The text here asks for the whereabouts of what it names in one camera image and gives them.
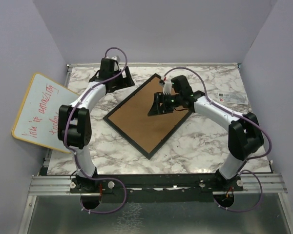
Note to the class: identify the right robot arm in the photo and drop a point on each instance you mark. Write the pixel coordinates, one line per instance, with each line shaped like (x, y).
(244, 136)

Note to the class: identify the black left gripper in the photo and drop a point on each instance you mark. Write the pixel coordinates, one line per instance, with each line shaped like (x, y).
(125, 82)

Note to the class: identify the yellow rimmed whiteboard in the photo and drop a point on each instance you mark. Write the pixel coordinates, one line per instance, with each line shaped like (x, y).
(37, 119)

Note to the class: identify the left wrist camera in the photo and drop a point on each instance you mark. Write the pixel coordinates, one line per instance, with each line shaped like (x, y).
(110, 65)

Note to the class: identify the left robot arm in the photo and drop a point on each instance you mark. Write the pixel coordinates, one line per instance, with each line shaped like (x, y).
(74, 124)

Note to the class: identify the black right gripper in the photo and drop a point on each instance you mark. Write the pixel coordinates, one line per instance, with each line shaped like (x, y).
(159, 98)

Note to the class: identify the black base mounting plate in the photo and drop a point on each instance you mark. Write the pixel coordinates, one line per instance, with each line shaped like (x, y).
(153, 188)

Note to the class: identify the aluminium rail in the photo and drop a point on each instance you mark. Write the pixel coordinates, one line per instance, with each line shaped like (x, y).
(60, 185)

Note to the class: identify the brown backing board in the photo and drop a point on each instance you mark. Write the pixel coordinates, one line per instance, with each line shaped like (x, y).
(146, 122)

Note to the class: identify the black picture frame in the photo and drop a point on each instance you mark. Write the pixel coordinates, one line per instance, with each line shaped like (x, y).
(149, 122)

